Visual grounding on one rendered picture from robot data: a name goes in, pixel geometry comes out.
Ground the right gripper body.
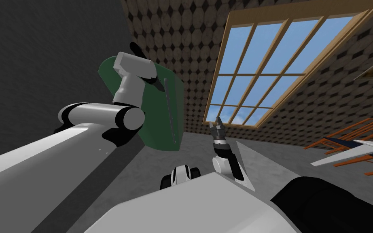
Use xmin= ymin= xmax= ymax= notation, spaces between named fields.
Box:
xmin=212 ymin=126 xmax=227 ymax=140

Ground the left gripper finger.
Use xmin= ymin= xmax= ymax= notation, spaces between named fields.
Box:
xmin=129 ymin=42 xmax=148 ymax=60
xmin=142 ymin=76 xmax=166 ymax=93

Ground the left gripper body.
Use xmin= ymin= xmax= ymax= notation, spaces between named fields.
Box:
xmin=113 ymin=51 xmax=158 ymax=81

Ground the green cupboard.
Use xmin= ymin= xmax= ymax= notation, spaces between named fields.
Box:
xmin=97 ymin=55 xmax=185 ymax=152

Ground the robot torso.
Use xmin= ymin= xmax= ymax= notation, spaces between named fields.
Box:
xmin=83 ymin=164 xmax=301 ymax=233

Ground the grey bar handle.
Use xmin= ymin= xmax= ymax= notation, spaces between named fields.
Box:
xmin=163 ymin=77 xmax=177 ymax=145

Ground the wooden frame window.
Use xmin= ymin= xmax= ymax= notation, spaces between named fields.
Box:
xmin=202 ymin=0 xmax=373 ymax=130

